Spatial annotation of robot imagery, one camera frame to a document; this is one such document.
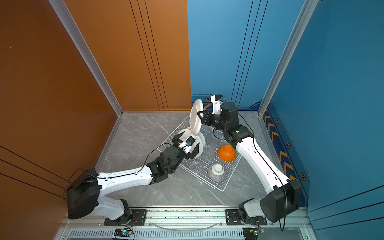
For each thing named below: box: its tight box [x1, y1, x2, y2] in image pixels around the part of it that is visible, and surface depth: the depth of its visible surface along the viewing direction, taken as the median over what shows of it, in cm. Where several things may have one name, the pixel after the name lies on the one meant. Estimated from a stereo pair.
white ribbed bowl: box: [208, 163, 226, 182], surface depth 84 cm
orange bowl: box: [217, 144, 236, 162], surface depth 93 cm
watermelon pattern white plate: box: [189, 99, 204, 136], surface depth 75 cm
